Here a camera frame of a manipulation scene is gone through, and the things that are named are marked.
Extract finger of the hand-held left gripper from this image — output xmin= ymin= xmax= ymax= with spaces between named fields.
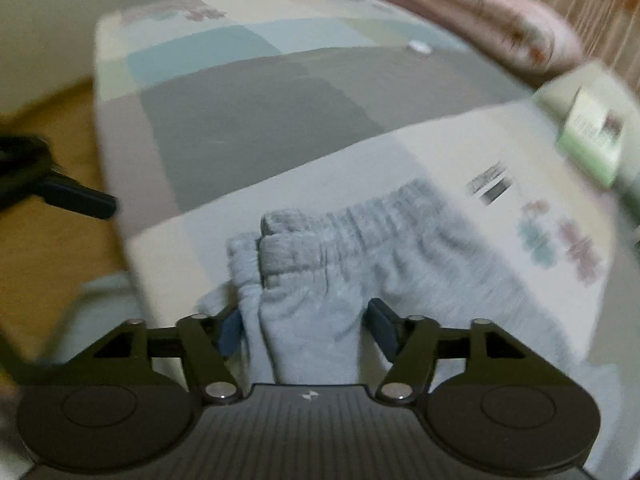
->
xmin=37 ymin=175 xmax=118 ymax=220

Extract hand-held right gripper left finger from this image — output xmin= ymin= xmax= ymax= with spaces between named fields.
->
xmin=92 ymin=302 xmax=244 ymax=404

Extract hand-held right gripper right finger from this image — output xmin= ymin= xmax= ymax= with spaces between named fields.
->
xmin=367 ymin=297 xmax=531 ymax=404

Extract light grey sweatpants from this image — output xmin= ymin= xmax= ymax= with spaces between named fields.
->
xmin=197 ymin=180 xmax=621 ymax=391

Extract green and white book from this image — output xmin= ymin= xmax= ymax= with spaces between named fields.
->
xmin=557 ymin=87 xmax=626 ymax=186

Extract pink folded quilt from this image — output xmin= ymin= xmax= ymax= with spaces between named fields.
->
xmin=347 ymin=0 xmax=586 ymax=78

